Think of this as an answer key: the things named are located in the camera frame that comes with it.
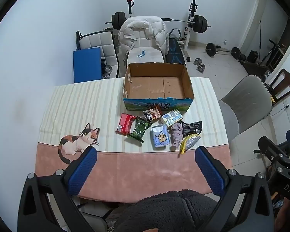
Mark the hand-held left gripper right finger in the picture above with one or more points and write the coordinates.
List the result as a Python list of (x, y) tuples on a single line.
[(209, 171)]

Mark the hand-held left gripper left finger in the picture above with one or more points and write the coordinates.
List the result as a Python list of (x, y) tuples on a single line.
[(83, 171)]

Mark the yellow and silver pouch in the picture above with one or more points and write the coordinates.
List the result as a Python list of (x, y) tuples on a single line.
[(189, 142)]

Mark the black foil packet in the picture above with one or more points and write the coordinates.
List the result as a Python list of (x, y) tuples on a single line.
[(191, 127)]

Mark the purple sock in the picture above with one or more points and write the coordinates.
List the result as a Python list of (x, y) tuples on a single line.
[(176, 135)]

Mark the blue cartoon tissue pack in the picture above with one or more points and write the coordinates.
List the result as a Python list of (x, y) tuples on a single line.
[(160, 137)]

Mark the red snack packet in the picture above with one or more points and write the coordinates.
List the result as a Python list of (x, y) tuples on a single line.
[(124, 124)]

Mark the green snack packet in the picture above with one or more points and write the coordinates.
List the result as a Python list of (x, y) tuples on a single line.
[(139, 129)]

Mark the brown panda snack packet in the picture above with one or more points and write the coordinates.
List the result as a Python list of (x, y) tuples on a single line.
[(151, 115)]

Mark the cardboard box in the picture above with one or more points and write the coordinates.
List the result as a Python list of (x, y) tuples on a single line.
[(157, 84)]

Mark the brown wooden chair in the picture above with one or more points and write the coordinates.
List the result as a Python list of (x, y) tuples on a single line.
[(288, 82)]

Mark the person's dark fleece clothing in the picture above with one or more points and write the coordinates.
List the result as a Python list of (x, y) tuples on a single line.
[(171, 210)]

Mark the grey shell chair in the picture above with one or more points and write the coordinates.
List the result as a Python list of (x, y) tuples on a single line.
[(246, 101)]

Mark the black folding stand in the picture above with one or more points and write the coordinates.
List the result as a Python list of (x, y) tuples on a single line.
[(275, 50)]

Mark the black box speaker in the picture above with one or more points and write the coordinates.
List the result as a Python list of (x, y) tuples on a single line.
[(252, 56)]

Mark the chrome dumbbell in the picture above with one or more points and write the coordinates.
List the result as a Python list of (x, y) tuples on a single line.
[(202, 68), (198, 61)]

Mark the blue foam mat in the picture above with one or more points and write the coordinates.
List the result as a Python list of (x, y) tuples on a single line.
[(87, 64)]

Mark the black floor barbell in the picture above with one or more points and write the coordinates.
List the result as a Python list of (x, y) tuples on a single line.
[(211, 49)]

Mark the small blue packet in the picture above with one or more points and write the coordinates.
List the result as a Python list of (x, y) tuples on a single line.
[(141, 54)]

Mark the white upholstered chair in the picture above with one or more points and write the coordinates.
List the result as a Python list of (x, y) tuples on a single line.
[(152, 53)]

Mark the white quilted padded chair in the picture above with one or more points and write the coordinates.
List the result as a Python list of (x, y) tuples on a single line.
[(99, 41)]

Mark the white weight bench rack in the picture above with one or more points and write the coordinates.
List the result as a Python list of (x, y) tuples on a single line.
[(190, 29)]

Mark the racked black barbell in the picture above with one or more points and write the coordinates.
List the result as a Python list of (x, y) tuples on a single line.
[(199, 24)]

